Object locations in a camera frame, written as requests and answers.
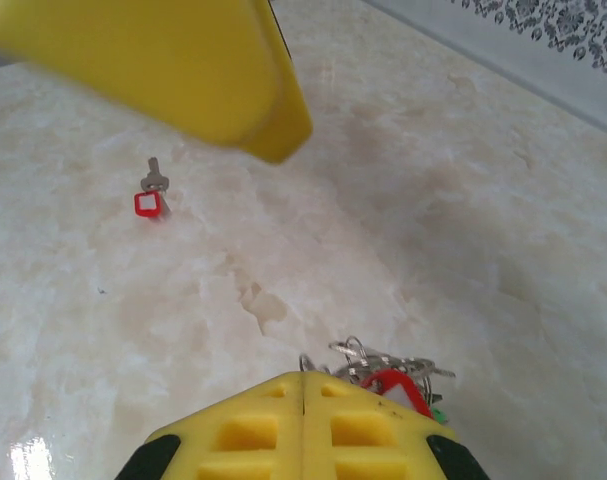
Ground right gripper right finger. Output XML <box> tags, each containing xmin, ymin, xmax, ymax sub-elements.
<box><xmin>301</xmin><ymin>371</ymin><xmax>490</xmax><ymax>480</ymax></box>

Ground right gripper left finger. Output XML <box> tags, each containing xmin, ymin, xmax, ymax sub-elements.
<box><xmin>114</xmin><ymin>370</ymin><xmax>305</xmax><ymax>480</ymax></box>

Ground metal key organiser ring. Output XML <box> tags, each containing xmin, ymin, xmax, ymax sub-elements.
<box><xmin>297</xmin><ymin>335</ymin><xmax>458</xmax><ymax>426</ymax></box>

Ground silver key with red tag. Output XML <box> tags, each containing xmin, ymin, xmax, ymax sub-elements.
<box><xmin>132</xmin><ymin>156</ymin><xmax>173</xmax><ymax>220</ymax></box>

